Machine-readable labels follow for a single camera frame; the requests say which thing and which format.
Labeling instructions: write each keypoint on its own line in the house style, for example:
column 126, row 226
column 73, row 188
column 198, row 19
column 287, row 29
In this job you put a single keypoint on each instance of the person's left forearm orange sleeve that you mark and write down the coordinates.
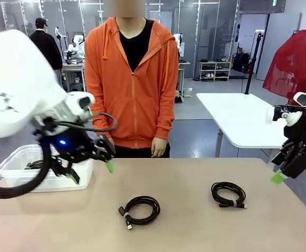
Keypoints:
column 167, row 115

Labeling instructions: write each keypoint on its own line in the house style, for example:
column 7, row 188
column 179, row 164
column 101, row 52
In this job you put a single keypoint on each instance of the man with black cap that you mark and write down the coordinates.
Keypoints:
column 47, row 50

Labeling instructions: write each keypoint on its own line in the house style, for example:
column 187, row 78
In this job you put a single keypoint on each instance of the large white table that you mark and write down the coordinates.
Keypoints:
column 234, row 115

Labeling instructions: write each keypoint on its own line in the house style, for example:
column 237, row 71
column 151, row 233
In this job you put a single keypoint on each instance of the white camera stand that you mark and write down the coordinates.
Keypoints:
column 59, row 34

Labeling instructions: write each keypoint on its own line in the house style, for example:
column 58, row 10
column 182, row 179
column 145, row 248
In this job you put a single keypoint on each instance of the wooden shoe shelf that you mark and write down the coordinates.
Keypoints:
column 217, row 69

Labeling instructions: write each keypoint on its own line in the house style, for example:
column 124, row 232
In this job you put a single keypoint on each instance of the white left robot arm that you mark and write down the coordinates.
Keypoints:
column 16, row 78

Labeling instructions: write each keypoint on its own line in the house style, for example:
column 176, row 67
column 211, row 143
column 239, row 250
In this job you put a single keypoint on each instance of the person's right hand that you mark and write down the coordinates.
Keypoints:
column 104, row 133

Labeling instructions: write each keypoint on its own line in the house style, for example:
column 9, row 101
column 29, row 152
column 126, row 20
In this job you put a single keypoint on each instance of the person's right forearm orange sleeve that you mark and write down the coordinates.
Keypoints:
column 101, row 105

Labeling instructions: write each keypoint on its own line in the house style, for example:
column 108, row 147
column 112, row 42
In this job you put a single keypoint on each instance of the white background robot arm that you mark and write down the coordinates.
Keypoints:
column 76, row 42
column 179, row 44

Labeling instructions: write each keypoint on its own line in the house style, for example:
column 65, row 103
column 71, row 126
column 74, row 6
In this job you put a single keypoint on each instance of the black equipment bags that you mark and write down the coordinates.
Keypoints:
column 240, row 63

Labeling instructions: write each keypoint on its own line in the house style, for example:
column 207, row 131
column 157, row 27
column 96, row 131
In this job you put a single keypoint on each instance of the grey workbench desk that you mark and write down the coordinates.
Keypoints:
column 72, row 63

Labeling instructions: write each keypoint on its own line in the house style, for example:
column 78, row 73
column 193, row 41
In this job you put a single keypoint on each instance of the black tripod pole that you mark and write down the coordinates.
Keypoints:
column 252, row 68

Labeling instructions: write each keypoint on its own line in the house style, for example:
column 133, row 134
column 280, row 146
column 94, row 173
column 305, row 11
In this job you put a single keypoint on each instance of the person's left hand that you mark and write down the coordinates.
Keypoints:
column 159, row 147

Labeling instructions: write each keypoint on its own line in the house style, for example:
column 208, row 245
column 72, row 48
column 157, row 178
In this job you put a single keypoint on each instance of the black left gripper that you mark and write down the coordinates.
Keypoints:
column 68, row 144

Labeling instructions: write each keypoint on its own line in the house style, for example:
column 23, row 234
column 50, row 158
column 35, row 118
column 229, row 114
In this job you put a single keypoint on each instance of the clear plastic storage bin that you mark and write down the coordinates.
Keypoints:
column 19, row 181

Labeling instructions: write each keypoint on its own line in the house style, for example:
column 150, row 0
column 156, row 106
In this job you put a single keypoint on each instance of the person in orange hoodie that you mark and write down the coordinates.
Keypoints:
column 137, row 105

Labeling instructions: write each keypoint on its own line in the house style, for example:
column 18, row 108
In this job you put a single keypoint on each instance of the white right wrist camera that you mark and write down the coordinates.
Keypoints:
column 291, row 118

